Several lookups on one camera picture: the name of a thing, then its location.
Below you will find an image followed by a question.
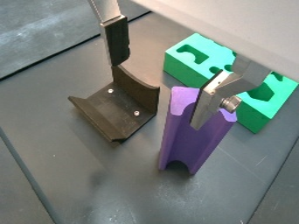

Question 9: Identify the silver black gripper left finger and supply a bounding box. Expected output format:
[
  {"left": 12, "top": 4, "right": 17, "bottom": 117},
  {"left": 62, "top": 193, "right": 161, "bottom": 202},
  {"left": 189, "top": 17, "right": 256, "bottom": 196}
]
[{"left": 88, "top": 0, "right": 129, "bottom": 67}]

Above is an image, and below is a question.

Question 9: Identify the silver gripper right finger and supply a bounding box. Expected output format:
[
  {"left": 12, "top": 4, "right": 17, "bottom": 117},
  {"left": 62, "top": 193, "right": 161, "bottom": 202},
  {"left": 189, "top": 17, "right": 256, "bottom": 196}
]
[{"left": 190, "top": 55, "right": 271, "bottom": 130}]

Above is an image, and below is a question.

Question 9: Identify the purple arch block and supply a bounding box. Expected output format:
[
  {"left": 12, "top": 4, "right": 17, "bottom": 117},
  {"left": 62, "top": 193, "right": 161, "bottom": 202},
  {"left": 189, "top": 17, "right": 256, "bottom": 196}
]
[{"left": 158, "top": 87, "right": 237, "bottom": 175}]

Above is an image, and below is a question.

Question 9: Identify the green shape sorter board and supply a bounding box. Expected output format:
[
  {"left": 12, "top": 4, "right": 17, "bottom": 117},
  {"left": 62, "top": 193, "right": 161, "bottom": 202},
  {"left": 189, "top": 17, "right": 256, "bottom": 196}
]
[{"left": 162, "top": 32, "right": 299, "bottom": 134}]

